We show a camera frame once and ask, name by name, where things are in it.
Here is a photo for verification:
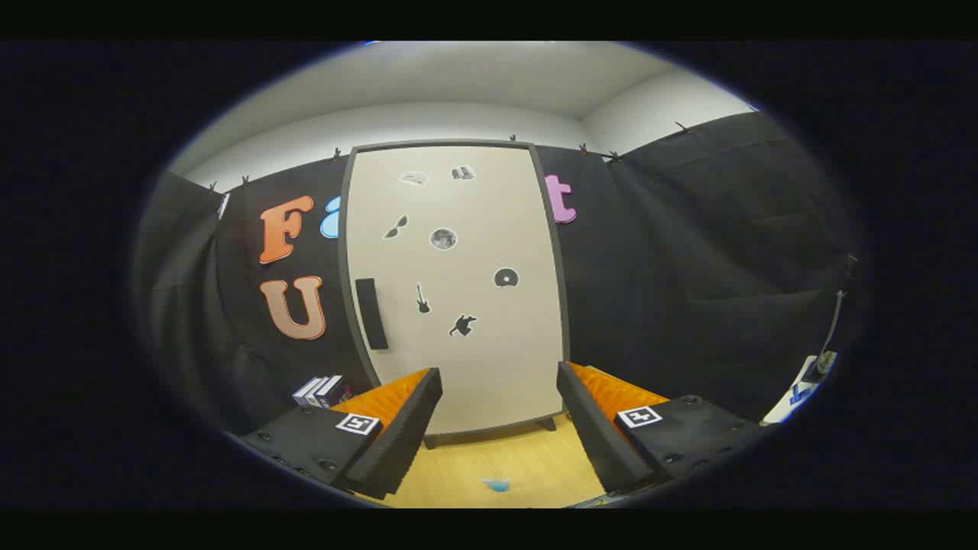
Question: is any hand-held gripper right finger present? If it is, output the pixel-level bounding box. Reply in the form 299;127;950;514
556;361;766;494

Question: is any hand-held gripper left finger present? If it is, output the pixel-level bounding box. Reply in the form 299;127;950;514
237;367;443;500

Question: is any white cabinet door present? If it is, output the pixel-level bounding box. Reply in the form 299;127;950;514
345;145;566;436

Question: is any white side table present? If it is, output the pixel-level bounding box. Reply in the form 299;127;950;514
762;353;837;425

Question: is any black backdrop cloth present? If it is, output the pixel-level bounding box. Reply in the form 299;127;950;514
134;111;868;436

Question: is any grey cabinet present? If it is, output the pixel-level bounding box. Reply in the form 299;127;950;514
338;140;572;450

